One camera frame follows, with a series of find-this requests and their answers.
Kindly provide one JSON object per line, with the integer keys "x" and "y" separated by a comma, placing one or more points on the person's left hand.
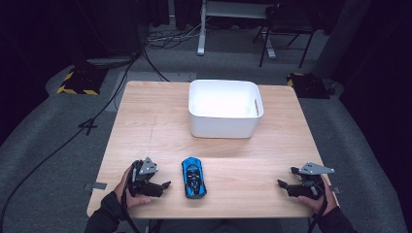
{"x": 122, "y": 194}

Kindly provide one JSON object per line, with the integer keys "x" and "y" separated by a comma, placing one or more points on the grey flat stand base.
{"x": 110, "y": 61}

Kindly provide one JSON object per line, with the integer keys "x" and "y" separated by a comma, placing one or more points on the small grey tape piece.
{"x": 336, "y": 190}

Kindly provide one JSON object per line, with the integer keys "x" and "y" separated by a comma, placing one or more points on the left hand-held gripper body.
{"x": 144, "y": 186}

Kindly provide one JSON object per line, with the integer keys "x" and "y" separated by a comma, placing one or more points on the small yellow-black striped base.
{"x": 307, "y": 85}

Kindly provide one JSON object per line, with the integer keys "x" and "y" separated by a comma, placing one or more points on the large yellow-black striped base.
{"x": 81, "y": 82}

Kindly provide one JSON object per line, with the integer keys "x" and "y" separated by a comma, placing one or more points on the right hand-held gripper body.
{"x": 307, "y": 189}

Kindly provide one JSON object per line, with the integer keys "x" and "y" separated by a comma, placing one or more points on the black chair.
{"x": 285, "y": 22}

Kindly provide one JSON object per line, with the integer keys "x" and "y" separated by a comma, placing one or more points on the white desk frame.
{"x": 201, "y": 39}

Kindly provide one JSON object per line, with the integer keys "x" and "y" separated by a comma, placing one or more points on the white plastic bin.
{"x": 223, "y": 106}

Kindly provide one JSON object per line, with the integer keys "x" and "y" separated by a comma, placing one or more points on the blue toy car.
{"x": 193, "y": 178}

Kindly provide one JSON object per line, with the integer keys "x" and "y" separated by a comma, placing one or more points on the black tape cross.
{"x": 88, "y": 126}

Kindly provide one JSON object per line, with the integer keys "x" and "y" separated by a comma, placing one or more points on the long grey tape piece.
{"x": 97, "y": 186}

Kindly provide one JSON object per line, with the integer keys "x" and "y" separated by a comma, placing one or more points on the person's right hand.
{"x": 325, "y": 204}

